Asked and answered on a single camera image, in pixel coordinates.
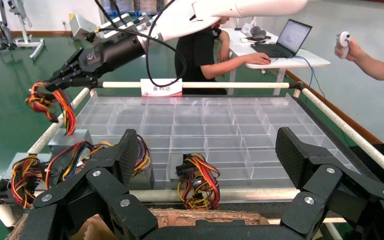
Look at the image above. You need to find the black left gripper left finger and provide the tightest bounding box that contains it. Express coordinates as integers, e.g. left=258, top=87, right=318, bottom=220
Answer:
left=18, top=128, right=160, bottom=240

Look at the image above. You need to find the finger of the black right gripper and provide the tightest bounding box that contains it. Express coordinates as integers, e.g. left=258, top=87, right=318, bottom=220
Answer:
left=47, top=47, right=87, bottom=85
left=45, top=74, right=99, bottom=94

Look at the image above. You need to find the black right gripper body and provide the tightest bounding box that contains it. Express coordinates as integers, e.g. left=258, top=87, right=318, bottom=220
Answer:
left=79, top=33, right=147, bottom=80

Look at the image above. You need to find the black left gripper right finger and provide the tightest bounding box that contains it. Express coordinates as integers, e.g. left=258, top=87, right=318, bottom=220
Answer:
left=274, top=126, right=384, bottom=240

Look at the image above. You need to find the silver power supply with cables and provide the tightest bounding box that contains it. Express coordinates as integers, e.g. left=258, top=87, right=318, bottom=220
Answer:
left=45, top=140, right=117, bottom=191
left=169, top=152, right=222, bottom=212
left=25, top=81, right=94, bottom=157
left=2, top=151, right=53, bottom=210

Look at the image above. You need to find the white handheld controller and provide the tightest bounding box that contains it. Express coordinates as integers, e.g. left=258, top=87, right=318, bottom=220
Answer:
left=339, top=31, right=352, bottom=60

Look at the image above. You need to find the operator forearm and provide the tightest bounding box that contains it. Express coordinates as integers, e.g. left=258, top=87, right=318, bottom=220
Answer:
left=357, top=52, right=384, bottom=83

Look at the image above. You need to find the seated person forearm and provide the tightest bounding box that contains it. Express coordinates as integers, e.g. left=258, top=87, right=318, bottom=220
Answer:
left=200, top=56, right=249, bottom=80

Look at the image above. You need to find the operator hand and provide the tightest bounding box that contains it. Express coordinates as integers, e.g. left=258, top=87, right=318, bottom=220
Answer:
left=333, top=33, right=368, bottom=63

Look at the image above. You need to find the seated person hand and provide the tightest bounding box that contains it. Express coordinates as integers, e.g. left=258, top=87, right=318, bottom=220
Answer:
left=241, top=52, right=272, bottom=66

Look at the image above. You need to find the white metal stand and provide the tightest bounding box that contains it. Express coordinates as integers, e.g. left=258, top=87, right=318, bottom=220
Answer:
left=8, top=0, right=46, bottom=61

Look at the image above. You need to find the white red cart sign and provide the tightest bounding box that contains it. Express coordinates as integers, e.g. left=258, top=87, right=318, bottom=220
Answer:
left=140, top=78, right=183, bottom=98

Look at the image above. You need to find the seated person in black shirt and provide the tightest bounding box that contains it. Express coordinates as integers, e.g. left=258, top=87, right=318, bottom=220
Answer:
left=174, top=16, right=233, bottom=96

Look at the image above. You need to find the brown cardboard divider box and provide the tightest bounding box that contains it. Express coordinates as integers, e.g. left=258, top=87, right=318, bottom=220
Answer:
left=5, top=207, right=266, bottom=240

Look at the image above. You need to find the clear acrylic divider tray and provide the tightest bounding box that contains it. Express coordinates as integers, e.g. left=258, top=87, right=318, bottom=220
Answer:
left=74, top=94, right=360, bottom=191

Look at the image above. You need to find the white desk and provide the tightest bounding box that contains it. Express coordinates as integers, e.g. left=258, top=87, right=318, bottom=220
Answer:
left=225, top=28, right=331, bottom=97

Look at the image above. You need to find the black laptop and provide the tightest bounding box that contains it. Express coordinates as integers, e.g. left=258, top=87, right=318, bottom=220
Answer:
left=250, top=18, right=313, bottom=59

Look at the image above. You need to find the black cable with orange tag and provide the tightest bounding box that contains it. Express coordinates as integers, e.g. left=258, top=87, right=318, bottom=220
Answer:
left=85, top=0, right=188, bottom=89

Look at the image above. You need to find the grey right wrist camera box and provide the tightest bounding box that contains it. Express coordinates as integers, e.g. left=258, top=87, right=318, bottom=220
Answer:
left=68, top=13, right=97, bottom=40

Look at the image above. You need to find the plain black robot cable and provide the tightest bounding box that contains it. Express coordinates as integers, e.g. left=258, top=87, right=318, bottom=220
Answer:
left=94, top=0, right=128, bottom=29

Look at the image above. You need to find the blue laptop cable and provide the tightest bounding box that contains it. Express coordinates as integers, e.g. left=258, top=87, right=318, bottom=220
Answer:
left=292, top=55, right=327, bottom=102

